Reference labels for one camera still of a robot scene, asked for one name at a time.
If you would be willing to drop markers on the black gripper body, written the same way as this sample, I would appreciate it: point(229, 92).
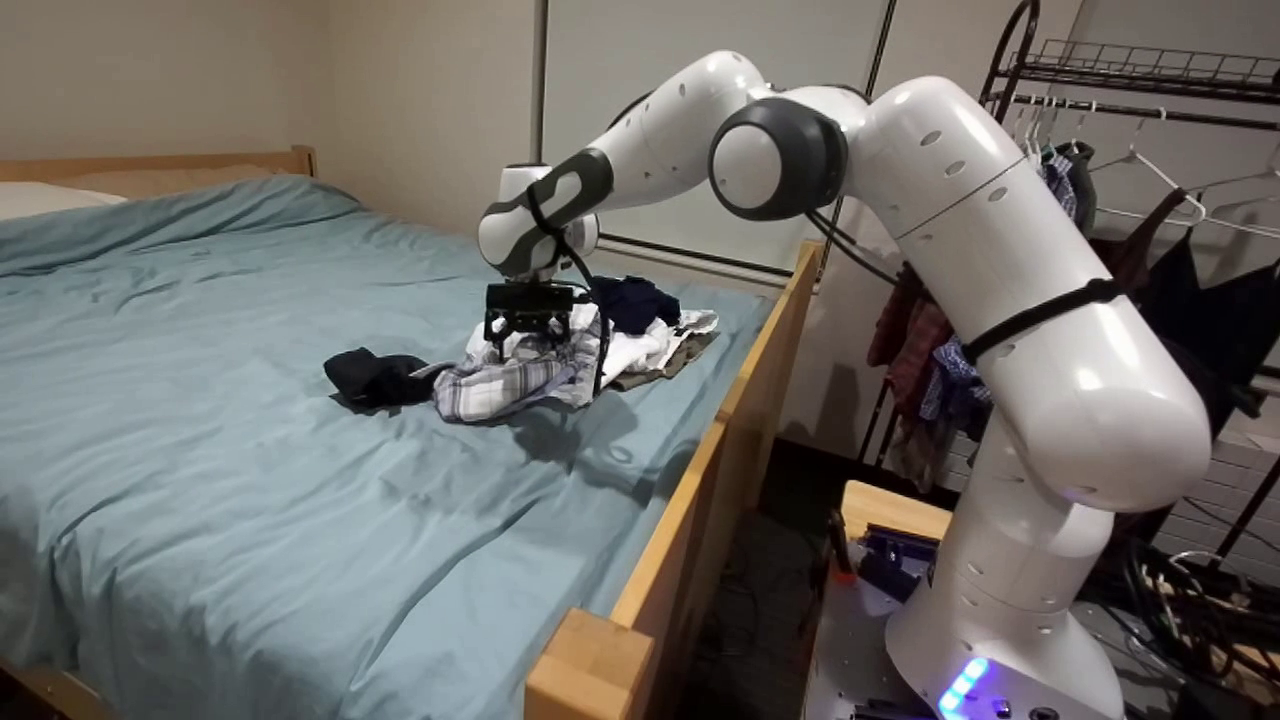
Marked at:
point(525, 305)

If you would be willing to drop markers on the checkered plaid shirt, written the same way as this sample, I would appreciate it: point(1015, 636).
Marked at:
point(495, 381)

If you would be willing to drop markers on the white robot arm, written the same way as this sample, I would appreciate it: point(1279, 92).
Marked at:
point(1091, 409)

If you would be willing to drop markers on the blue bed sheet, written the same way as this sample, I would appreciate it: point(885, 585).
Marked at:
point(304, 454)

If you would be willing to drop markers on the dark navy garment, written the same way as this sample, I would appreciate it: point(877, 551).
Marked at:
point(635, 303)

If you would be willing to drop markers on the white garment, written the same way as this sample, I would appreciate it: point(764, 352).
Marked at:
point(650, 352)

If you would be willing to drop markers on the small black garment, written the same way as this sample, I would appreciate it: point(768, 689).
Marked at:
point(369, 381)

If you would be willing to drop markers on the wooden box with tools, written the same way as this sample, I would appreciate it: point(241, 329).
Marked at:
point(891, 536)

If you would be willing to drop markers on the white pillow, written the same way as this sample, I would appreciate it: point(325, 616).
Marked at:
point(34, 197)

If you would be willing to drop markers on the metal clothes rack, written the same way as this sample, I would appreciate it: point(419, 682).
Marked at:
point(1169, 85)

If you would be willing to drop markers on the wooden bed frame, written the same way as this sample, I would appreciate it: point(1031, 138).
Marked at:
point(682, 532)

